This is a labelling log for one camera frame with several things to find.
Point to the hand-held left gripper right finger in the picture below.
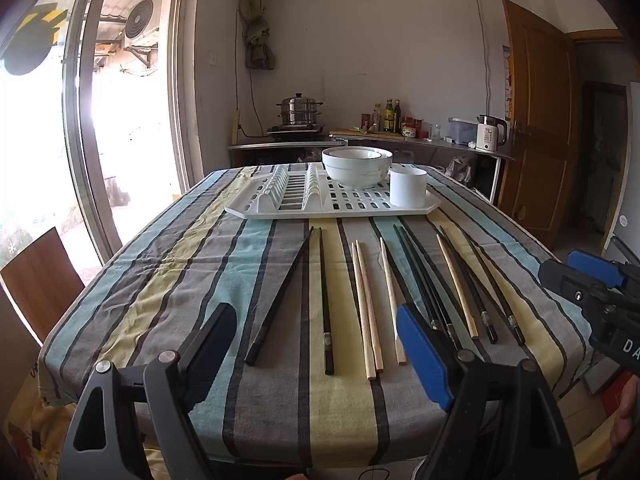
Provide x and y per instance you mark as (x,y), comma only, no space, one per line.
(425,355)

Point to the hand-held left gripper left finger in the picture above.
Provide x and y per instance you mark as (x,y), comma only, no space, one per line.
(215,345)

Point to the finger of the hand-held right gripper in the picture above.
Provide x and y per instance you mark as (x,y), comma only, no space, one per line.
(595,265)
(565,280)

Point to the wooden chopstick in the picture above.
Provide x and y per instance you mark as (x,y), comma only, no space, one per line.
(369,310)
(456,285)
(362,310)
(387,280)

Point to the white cup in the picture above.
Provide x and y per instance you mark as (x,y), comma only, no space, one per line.
(407,187)

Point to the person's right hand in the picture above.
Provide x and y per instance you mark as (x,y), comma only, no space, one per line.
(626,410)

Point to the white appliance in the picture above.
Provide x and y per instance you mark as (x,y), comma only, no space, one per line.
(627,200)

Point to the striped tablecloth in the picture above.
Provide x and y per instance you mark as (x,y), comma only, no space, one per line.
(280,400)

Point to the plastic bag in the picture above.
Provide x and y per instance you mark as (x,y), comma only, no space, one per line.
(460,167)

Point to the white electric kettle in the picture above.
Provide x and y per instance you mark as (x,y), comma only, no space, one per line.
(490,135)

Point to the wooden door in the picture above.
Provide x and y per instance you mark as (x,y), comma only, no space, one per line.
(542,110)

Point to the white dish drying rack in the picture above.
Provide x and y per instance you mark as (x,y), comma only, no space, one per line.
(350,205)

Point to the clear plastic container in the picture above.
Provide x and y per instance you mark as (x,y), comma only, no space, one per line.
(462,132)

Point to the wooden chair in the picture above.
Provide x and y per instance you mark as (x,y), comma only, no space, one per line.
(42,280)

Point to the clear drinking glass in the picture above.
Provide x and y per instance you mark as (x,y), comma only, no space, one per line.
(436,133)

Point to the white bowl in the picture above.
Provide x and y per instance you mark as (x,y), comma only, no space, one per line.
(386,156)
(355,170)

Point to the steel stove stand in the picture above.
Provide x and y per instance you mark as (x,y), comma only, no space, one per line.
(280,145)

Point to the red lid jar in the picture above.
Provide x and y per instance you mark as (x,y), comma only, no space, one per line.
(409,130)

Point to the wooden cutting board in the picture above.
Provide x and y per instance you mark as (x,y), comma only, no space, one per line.
(370,134)

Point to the black gas stove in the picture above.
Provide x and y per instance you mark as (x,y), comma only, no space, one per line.
(295,130)

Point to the dark glass bottle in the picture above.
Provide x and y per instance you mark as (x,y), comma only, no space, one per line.
(398,116)

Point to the yellow label bottle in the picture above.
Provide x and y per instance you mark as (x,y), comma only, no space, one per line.
(389,116)

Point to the small sauce bottle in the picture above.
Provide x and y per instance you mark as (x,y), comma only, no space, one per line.
(376,119)

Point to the steel steamer pot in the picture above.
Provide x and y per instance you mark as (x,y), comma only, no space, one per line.
(299,112)

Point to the sliding glass door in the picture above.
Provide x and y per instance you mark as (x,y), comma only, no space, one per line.
(182,85)

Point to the outdoor air conditioner unit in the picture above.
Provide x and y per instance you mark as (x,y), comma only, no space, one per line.
(139,19)

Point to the yellow and black sign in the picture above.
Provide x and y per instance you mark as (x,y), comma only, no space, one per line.
(30,45)

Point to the wall calendar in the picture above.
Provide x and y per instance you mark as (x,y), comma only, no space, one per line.
(507,85)

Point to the white wall switch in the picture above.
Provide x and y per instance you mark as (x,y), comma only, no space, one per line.
(214,59)

